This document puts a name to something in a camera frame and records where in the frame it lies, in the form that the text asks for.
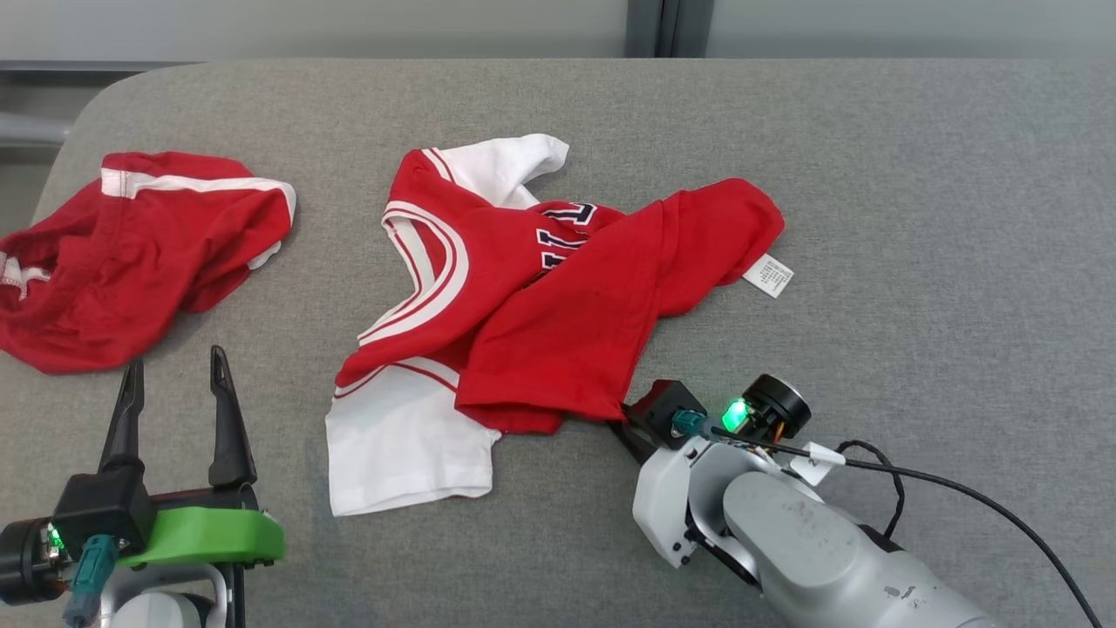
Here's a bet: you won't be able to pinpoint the teal left camera cable connector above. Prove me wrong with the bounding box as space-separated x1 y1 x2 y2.
63 535 119 627

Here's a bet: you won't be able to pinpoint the grey metal bar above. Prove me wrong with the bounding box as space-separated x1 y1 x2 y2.
0 112 71 146

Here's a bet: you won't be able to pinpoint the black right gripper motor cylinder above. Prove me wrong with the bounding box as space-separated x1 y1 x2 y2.
739 374 812 441

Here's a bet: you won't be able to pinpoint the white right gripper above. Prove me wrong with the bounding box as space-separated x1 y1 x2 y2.
632 434 729 570

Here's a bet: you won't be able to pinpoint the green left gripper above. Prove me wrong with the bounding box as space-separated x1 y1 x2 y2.
99 345 287 570

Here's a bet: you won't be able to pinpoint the grey partition post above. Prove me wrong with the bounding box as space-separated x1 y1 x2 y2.
626 0 714 58

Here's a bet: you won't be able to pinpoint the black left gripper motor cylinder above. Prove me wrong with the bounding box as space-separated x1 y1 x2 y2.
0 519 58 605

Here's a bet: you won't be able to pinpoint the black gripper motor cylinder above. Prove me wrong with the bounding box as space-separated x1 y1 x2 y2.
739 374 812 441
0 519 58 605

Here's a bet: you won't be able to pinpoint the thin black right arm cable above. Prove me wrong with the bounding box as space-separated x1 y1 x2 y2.
837 440 908 542

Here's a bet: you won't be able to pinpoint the white right cable label tag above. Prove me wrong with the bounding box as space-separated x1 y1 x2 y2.
789 441 847 486

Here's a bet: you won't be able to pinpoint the dark grey wall baseboard rail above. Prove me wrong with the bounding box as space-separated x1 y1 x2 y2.
0 59 201 88

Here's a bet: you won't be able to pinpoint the red shorts with white stripe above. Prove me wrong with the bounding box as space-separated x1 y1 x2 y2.
0 151 297 374

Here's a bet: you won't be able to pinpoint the red and white jersey shirt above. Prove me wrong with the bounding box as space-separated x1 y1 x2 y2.
325 133 796 517

